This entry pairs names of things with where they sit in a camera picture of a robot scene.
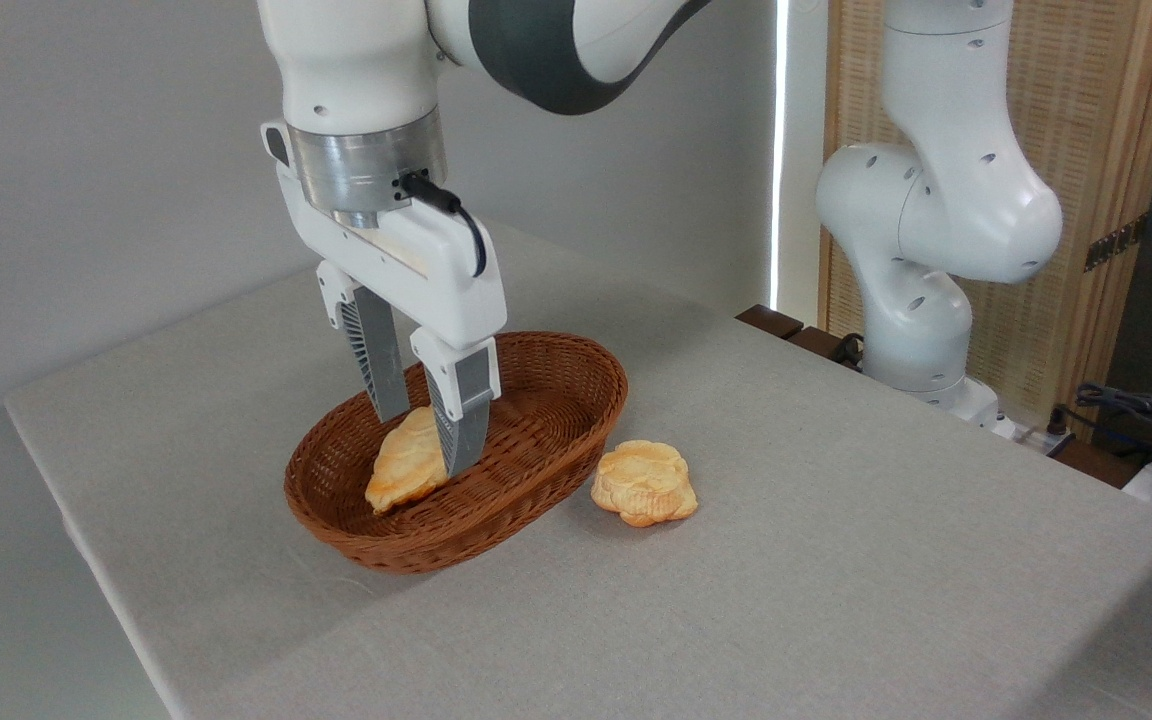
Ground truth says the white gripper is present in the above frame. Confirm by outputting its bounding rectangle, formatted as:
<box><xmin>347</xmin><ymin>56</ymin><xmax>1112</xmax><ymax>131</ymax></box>
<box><xmin>261</xmin><ymin>120</ymin><xmax>509</xmax><ymax>479</ymax></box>

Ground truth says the flower-shaped round bread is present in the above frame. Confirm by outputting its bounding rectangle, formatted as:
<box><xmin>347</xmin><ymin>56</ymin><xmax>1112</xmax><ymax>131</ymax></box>
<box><xmin>591</xmin><ymin>440</ymin><xmax>699</xmax><ymax>528</ymax></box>

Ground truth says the croissant-shaped bread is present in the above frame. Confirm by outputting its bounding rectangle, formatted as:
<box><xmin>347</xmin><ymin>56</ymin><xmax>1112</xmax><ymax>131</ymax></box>
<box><xmin>365</xmin><ymin>405</ymin><xmax>447</xmax><ymax>515</ymax></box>

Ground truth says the brown wicker oval basket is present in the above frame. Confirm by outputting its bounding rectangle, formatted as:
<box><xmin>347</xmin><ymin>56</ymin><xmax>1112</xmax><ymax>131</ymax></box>
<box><xmin>284</xmin><ymin>331</ymin><xmax>629</xmax><ymax>575</ymax></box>

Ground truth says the dark brown wooden block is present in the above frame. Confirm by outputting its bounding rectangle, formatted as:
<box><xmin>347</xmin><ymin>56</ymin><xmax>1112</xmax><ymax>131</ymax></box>
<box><xmin>736</xmin><ymin>305</ymin><xmax>867</xmax><ymax>371</ymax></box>

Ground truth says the grey tablecloth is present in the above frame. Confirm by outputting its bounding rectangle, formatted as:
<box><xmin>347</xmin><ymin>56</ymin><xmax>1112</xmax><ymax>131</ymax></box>
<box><xmin>4</xmin><ymin>215</ymin><xmax>1152</xmax><ymax>720</ymax></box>

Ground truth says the black metal screen hinge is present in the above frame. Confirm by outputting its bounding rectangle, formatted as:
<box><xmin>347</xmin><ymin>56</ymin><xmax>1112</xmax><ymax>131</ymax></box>
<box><xmin>1084</xmin><ymin>215</ymin><xmax>1149</xmax><ymax>273</ymax></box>

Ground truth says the wooden folding screen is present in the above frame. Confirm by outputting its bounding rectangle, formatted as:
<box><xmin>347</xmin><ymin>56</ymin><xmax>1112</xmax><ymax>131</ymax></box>
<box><xmin>818</xmin><ymin>0</ymin><xmax>1152</xmax><ymax>441</ymax></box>

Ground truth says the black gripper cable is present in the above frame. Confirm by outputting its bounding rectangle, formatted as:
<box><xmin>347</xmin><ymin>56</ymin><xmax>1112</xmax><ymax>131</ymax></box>
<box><xmin>398</xmin><ymin>172</ymin><xmax>489</xmax><ymax>278</ymax></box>

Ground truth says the black cable bundle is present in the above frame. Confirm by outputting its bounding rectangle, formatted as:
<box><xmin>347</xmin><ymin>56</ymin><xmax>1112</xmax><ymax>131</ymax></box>
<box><xmin>1056</xmin><ymin>383</ymin><xmax>1152</xmax><ymax>471</ymax></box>

